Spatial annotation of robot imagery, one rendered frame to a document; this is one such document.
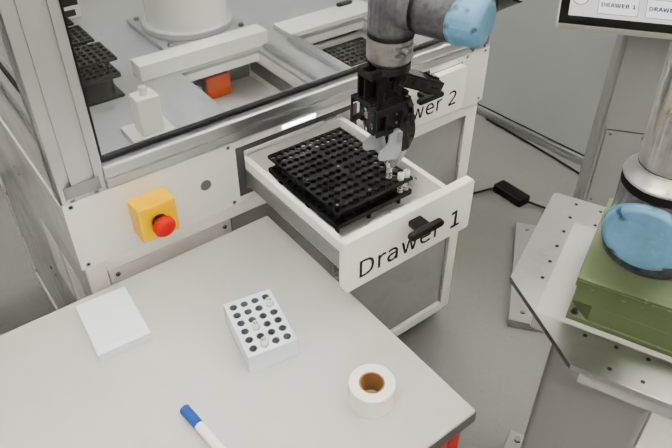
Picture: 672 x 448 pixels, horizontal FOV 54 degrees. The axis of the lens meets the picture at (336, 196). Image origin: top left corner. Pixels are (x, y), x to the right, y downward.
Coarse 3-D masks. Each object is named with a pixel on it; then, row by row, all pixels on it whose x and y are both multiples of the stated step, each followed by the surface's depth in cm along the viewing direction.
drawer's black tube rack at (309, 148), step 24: (312, 144) 130; (336, 144) 131; (360, 144) 131; (288, 168) 124; (312, 168) 124; (336, 168) 124; (360, 168) 124; (384, 168) 124; (312, 192) 118; (336, 192) 118; (360, 192) 118; (408, 192) 123; (336, 216) 116; (360, 216) 118
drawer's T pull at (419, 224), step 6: (420, 216) 111; (408, 222) 110; (414, 222) 110; (420, 222) 110; (426, 222) 110; (432, 222) 109; (438, 222) 109; (414, 228) 109; (420, 228) 108; (426, 228) 108; (432, 228) 109; (408, 234) 107; (414, 234) 107; (420, 234) 108; (426, 234) 109; (414, 240) 107
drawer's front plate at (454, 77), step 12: (444, 72) 149; (456, 72) 151; (444, 84) 150; (456, 84) 153; (444, 96) 152; (456, 96) 155; (420, 108) 149; (432, 108) 152; (444, 108) 154; (456, 108) 157; (420, 120) 151
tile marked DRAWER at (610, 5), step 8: (600, 0) 161; (608, 0) 161; (616, 0) 161; (624, 0) 160; (632, 0) 160; (600, 8) 161; (608, 8) 161; (616, 8) 161; (624, 8) 160; (632, 8) 160; (632, 16) 160
